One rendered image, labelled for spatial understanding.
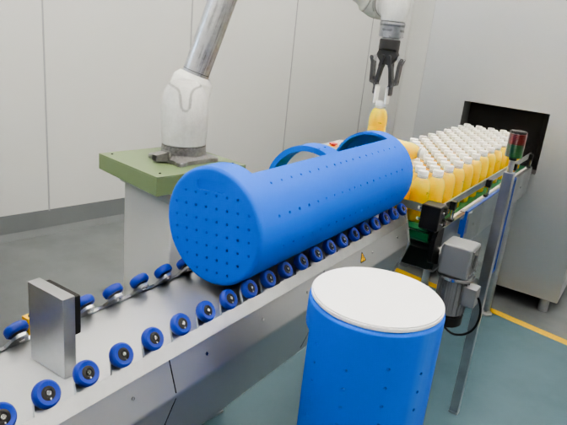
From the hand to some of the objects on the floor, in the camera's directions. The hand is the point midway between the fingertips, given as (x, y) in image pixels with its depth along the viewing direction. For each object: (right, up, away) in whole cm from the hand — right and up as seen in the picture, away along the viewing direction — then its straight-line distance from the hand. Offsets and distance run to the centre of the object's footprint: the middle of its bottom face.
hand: (381, 95), depth 211 cm
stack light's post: (+39, -132, +40) cm, 144 cm away
